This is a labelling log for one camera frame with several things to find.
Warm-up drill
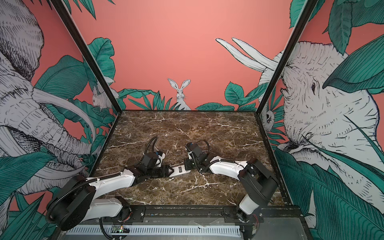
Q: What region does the white remote control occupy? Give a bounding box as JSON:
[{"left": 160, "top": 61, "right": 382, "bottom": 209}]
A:
[{"left": 169, "top": 166, "right": 191, "bottom": 178}]

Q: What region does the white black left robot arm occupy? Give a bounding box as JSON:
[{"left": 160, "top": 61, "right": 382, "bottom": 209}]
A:
[{"left": 45, "top": 151, "right": 175, "bottom": 231}]

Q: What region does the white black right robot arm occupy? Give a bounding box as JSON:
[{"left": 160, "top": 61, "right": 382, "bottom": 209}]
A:
[{"left": 185, "top": 142, "right": 278, "bottom": 223}]

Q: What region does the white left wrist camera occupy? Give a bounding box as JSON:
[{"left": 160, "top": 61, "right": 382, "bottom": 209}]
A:
[{"left": 156, "top": 151, "right": 166, "bottom": 167}]

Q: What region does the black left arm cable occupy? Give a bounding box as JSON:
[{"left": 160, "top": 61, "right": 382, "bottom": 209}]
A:
[{"left": 143, "top": 136, "right": 159, "bottom": 155}]

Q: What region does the black front mounting rail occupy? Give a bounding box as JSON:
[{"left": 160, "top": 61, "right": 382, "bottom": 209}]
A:
[{"left": 101, "top": 205, "right": 302, "bottom": 224}]

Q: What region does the white slotted cable duct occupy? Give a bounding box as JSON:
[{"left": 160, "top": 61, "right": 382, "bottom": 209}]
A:
[{"left": 65, "top": 224, "right": 242, "bottom": 237}]

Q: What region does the black corner frame post left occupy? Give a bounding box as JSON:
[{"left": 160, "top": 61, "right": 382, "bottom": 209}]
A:
[{"left": 49, "top": 0, "right": 123, "bottom": 114}]

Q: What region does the black corner frame post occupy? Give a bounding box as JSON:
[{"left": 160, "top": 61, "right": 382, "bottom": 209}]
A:
[
  {"left": 255, "top": 0, "right": 319, "bottom": 115},
  {"left": 49, "top": 0, "right": 123, "bottom": 114}
]

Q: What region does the black corner frame post right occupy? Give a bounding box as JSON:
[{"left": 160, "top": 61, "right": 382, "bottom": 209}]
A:
[{"left": 255, "top": 0, "right": 319, "bottom": 115}]

